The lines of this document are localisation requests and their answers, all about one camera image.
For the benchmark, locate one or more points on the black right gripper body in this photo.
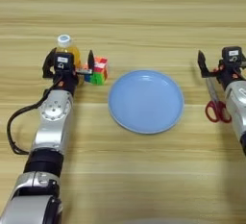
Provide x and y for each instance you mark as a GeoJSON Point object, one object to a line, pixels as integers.
{"type": "Point", "coordinates": [229, 72]}

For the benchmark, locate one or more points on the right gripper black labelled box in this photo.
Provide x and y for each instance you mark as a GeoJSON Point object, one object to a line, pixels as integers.
{"type": "Point", "coordinates": [233, 54]}

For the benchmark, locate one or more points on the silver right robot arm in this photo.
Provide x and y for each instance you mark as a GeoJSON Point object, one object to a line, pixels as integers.
{"type": "Point", "coordinates": [238, 112]}

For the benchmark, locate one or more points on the multicoloured puzzle cube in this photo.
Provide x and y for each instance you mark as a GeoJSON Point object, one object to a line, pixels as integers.
{"type": "Point", "coordinates": [100, 70]}

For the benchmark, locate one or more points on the orange juice bottle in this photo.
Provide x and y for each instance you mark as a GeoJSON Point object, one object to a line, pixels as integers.
{"type": "Point", "coordinates": [68, 46]}

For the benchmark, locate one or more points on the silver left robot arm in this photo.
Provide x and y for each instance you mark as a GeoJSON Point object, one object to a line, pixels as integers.
{"type": "Point", "coordinates": [48, 131]}

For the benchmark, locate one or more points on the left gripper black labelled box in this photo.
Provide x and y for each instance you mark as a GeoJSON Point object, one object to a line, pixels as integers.
{"type": "Point", "coordinates": [63, 62]}

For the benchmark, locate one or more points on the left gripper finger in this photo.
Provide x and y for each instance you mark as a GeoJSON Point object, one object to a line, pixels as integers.
{"type": "Point", "coordinates": [48, 67]}
{"type": "Point", "coordinates": [91, 60]}

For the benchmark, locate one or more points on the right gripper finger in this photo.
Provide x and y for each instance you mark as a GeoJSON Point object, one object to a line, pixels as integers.
{"type": "Point", "coordinates": [243, 64]}
{"type": "Point", "coordinates": [202, 62]}

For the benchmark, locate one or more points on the blue round plate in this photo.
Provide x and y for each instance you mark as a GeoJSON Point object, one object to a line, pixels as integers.
{"type": "Point", "coordinates": [145, 103]}

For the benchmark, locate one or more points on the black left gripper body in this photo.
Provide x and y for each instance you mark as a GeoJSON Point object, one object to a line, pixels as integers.
{"type": "Point", "coordinates": [67, 80]}

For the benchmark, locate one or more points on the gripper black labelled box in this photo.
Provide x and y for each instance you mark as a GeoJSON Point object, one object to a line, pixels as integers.
{"type": "Point", "coordinates": [63, 62]}
{"type": "Point", "coordinates": [233, 54]}

